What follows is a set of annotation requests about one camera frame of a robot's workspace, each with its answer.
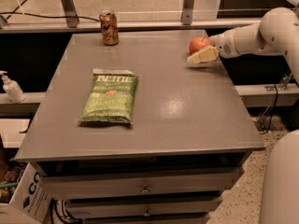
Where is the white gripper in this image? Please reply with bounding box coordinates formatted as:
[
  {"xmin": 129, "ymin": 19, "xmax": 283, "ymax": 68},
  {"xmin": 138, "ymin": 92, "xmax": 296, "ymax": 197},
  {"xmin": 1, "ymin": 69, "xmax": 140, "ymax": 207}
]
[{"xmin": 187, "ymin": 29, "xmax": 239, "ymax": 64}]

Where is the red apple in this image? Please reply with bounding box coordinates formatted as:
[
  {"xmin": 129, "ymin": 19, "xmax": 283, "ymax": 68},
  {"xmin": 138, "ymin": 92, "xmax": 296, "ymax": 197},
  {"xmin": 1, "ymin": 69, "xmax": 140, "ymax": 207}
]
[{"xmin": 189, "ymin": 37, "xmax": 210, "ymax": 54}]

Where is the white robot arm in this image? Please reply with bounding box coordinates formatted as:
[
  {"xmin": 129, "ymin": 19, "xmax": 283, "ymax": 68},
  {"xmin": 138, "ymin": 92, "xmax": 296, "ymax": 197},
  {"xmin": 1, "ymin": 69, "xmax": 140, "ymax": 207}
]
[{"xmin": 187, "ymin": 7, "xmax": 299, "ymax": 224}]

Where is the orange soda can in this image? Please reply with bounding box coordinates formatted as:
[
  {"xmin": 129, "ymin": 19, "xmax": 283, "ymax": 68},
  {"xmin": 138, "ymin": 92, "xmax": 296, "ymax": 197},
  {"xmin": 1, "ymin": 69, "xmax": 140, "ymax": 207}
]
[{"xmin": 99, "ymin": 10, "xmax": 119, "ymax": 46}]

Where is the green jalapeno chips bag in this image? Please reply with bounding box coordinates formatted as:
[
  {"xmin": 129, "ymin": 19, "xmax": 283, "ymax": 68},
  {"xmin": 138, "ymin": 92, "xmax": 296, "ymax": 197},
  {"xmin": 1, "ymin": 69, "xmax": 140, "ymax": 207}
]
[{"xmin": 80, "ymin": 69, "xmax": 138, "ymax": 124}]

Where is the grey drawer cabinet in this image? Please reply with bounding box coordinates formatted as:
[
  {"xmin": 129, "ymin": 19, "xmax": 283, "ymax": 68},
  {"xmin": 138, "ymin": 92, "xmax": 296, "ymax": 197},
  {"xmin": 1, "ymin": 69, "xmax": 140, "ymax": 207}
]
[{"xmin": 17, "ymin": 30, "xmax": 263, "ymax": 224}]

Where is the white pump bottle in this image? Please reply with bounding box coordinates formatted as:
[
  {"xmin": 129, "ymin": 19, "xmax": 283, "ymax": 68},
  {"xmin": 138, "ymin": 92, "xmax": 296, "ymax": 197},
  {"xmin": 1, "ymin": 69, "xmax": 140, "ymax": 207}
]
[{"xmin": 0, "ymin": 71, "xmax": 26, "ymax": 103}]

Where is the white cardboard box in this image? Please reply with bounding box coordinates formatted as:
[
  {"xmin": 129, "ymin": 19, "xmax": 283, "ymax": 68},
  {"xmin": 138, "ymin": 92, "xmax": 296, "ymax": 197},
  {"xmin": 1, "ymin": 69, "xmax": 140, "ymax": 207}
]
[{"xmin": 0, "ymin": 164, "xmax": 52, "ymax": 224}]

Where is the right metal window post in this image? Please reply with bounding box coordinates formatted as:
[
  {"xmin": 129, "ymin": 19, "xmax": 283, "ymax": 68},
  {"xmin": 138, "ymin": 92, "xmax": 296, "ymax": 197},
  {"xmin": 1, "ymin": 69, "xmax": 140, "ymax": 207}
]
[{"xmin": 181, "ymin": 0, "xmax": 194, "ymax": 25}]

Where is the metal window post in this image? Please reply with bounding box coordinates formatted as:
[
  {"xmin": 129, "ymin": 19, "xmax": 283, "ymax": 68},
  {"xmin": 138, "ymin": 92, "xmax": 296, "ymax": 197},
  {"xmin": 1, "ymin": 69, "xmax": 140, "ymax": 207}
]
[
  {"xmin": 61, "ymin": 0, "xmax": 78, "ymax": 28},
  {"xmin": 181, "ymin": 0, "xmax": 194, "ymax": 25}
]

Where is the black cable at right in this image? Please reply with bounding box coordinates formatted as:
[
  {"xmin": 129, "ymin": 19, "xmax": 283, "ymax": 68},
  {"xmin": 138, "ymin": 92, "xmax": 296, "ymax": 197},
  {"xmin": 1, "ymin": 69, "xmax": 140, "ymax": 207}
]
[{"xmin": 259, "ymin": 83, "xmax": 279, "ymax": 135}]

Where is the left metal window post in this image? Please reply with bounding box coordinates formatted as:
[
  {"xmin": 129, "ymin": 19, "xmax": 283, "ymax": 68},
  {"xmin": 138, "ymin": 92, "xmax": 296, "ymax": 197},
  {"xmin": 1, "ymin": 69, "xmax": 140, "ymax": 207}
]
[{"xmin": 61, "ymin": 0, "xmax": 78, "ymax": 28}]

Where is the black cable on ledge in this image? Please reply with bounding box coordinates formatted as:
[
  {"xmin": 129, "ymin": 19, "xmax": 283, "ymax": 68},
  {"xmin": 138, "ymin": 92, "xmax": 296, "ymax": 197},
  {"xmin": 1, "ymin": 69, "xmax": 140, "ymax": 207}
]
[{"xmin": 0, "ymin": 11, "xmax": 101, "ymax": 23}]

